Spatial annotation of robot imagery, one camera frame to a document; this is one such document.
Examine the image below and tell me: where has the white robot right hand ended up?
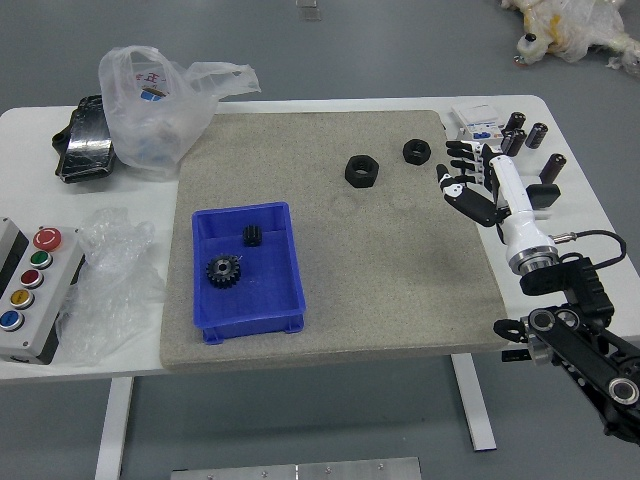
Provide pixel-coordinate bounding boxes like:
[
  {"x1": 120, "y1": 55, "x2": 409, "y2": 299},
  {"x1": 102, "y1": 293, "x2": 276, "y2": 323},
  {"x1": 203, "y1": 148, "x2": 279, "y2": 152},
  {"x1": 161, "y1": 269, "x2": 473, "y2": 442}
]
[{"x1": 435, "y1": 139, "x2": 557, "y2": 264}]

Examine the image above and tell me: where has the blue plastic box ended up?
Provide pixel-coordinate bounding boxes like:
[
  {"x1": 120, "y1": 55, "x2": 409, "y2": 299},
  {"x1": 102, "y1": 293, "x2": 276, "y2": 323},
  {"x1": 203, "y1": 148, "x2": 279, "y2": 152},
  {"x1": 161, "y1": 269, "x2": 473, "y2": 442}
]
[{"x1": 191, "y1": 201, "x2": 307, "y2": 346}]

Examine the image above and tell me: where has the big black gear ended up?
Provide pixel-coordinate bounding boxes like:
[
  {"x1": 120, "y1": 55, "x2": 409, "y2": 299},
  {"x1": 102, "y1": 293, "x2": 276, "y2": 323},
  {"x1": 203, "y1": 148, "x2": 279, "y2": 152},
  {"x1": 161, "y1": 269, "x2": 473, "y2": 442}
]
[{"x1": 204, "y1": 253, "x2": 244, "y2": 291}]

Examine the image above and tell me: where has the small black hex nut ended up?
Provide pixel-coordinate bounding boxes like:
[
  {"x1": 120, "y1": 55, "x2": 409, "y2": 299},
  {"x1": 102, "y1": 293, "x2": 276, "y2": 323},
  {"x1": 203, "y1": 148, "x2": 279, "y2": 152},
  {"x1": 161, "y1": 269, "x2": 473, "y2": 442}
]
[{"x1": 402, "y1": 138, "x2": 432, "y2": 165}]

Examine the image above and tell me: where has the big black hex nut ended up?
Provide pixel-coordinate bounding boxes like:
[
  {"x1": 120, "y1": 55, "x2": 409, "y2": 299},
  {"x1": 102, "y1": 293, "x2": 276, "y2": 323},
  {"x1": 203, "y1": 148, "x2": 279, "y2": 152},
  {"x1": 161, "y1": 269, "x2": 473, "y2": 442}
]
[{"x1": 343, "y1": 154, "x2": 380, "y2": 189}]

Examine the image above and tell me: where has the grey push-button control box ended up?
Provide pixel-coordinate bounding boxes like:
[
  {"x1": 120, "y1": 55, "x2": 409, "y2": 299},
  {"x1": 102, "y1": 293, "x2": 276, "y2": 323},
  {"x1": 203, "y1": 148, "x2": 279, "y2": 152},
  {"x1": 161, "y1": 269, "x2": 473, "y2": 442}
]
[{"x1": 0, "y1": 216, "x2": 85, "y2": 365}]

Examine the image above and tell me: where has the black plug adapter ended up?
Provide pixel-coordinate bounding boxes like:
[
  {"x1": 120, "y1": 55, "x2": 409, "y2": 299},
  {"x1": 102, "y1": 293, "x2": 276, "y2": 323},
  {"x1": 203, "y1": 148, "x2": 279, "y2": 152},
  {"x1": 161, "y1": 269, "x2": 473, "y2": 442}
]
[{"x1": 527, "y1": 183, "x2": 561, "y2": 211}]

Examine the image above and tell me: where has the white power socket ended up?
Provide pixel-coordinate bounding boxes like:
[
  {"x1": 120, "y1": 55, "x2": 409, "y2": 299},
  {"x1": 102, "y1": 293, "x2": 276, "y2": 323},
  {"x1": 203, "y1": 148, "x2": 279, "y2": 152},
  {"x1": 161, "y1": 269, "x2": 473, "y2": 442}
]
[{"x1": 519, "y1": 172, "x2": 555, "y2": 221}]

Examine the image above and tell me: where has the white circuit breaker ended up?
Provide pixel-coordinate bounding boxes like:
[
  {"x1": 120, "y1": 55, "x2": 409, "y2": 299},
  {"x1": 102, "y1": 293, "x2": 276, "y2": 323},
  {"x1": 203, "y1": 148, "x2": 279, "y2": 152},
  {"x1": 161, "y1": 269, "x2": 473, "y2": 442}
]
[{"x1": 449, "y1": 102, "x2": 505, "y2": 151}]

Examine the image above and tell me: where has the grey-brown speckled mat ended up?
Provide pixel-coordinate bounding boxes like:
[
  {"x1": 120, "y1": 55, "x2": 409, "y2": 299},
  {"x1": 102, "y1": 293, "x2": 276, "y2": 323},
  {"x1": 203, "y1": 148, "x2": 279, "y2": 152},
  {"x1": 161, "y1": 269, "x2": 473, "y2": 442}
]
[{"x1": 158, "y1": 109, "x2": 512, "y2": 372}]

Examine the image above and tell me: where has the plastic-wrapped bundle on floor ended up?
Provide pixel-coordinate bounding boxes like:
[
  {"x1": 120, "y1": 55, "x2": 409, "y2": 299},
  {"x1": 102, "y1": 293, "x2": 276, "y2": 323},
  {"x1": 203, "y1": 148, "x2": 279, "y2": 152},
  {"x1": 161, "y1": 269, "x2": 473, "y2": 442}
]
[{"x1": 499, "y1": 0, "x2": 640, "y2": 76}]

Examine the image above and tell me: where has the white table leg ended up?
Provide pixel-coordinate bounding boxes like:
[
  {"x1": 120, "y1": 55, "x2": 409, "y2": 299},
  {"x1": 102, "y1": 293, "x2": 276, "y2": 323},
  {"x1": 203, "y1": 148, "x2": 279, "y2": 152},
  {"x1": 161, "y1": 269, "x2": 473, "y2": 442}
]
[
  {"x1": 93, "y1": 377, "x2": 135, "y2": 480},
  {"x1": 449, "y1": 353, "x2": 498, "y2": 453}
]

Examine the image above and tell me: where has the translucent white plastic bag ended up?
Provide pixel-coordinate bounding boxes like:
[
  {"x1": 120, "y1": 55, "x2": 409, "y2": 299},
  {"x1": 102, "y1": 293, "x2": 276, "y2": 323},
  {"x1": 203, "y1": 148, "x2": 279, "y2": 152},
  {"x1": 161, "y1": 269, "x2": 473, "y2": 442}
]
[{"x1": 97, "y1": 45, "x2": 262, "y2": 184}]

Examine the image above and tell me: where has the crumpled clear plastic bag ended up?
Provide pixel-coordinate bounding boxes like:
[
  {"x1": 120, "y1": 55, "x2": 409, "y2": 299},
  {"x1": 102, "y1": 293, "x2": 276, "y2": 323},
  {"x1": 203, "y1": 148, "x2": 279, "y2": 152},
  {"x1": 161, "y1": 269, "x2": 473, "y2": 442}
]
[{"x1": 53, "y1": 207, "x2": 167, "y2": 366}]

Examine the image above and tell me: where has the black film-wrapped device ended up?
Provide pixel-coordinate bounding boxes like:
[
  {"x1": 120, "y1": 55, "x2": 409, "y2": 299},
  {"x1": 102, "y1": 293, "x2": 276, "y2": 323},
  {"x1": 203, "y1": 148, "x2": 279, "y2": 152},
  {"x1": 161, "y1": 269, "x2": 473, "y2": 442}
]
[{"x1": 51, "y1": 94, "x2": 119, "y2": 185}]

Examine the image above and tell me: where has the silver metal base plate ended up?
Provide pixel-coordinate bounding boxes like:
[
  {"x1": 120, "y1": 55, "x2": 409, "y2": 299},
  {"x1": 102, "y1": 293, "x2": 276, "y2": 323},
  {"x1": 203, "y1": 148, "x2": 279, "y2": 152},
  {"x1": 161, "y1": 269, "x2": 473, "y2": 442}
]
[{"x1": 170, "y1": 456, "x2": 422, "y2": 480}]

